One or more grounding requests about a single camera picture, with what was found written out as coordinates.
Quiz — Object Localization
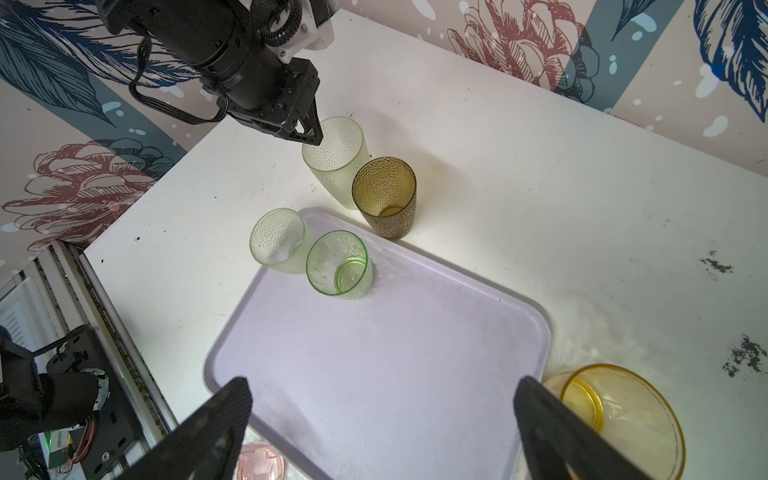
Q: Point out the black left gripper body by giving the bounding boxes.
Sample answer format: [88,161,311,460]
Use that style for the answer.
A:
[227,58,320,135]

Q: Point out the brown textured tall glass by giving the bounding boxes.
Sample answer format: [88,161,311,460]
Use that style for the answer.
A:
[351,157,417,240]

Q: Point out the yellow clear glass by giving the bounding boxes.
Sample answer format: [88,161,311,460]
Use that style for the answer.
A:
[544,363,686,479]

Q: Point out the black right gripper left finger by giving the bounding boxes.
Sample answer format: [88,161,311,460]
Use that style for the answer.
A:
[119,377,253,480]

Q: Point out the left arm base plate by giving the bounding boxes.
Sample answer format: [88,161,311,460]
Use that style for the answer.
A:
[46,326,141,479]

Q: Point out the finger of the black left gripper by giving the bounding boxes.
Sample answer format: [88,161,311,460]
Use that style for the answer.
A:
[288,100,323,146]

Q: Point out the clear green glass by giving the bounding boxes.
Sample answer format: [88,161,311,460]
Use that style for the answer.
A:
[306,230,374,300]

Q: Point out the green circuit board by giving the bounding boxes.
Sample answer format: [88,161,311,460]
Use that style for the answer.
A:
[38,428,72,470]

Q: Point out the pale green textured glass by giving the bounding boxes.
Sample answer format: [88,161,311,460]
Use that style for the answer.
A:
[249,208,317,275]

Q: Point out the pale green frosted tall glass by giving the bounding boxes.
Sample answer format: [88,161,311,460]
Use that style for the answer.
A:
[302,116,370,210]

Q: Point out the aluminium mounting rail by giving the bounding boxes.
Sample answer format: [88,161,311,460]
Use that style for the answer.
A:
[25,241,177,479]

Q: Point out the pink clear glass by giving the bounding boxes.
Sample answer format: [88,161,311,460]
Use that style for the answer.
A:
[234,442,285,480]

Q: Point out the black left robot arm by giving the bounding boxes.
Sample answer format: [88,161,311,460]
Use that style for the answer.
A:
[96,0,338,145]

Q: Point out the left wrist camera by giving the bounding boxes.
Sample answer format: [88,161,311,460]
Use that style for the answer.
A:
[265,0,339,64]

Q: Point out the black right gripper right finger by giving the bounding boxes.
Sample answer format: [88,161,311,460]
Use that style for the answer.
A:
[513,376,647,479]

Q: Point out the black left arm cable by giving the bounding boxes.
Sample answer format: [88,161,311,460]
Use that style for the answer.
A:
[127,0,304,127]

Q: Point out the lilac plastic tray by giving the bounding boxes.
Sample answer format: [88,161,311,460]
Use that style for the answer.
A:
[203,230,552,479]

